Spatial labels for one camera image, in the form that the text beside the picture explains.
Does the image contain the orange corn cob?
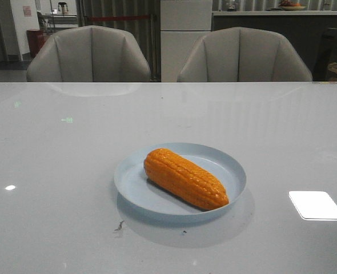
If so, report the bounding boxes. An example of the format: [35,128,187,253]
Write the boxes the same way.
[143,148,230,211]

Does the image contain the light blue round plate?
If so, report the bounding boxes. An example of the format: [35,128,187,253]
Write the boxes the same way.
[114,143,246,223]

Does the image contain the right grey upholstered chair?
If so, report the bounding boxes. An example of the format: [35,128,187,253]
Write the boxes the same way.
[177,27,312,82]

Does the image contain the grey upholstered chair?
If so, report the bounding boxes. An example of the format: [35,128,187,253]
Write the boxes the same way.
[26,26,151,82]
[177,27,312,82]

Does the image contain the left grey upholstered chair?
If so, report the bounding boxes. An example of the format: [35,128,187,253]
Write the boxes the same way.
[26,26,151,82]

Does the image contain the white cabinet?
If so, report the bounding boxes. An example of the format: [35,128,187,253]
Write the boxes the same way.
[160,1,212,82]

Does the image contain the red bin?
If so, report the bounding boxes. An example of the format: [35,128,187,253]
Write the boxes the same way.
[26,29,45,57]

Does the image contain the dark counter with white top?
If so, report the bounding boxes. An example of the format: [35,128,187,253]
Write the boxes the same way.
[212,11,337,72]

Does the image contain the fruit bowl on counter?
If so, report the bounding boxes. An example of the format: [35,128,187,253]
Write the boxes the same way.
[279,0,306,11]

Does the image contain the dark side chair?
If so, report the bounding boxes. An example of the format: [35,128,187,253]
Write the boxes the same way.
[312,28,337,82]

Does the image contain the pink wall notice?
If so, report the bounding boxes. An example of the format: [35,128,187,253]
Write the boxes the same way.
[23,6,31,17]

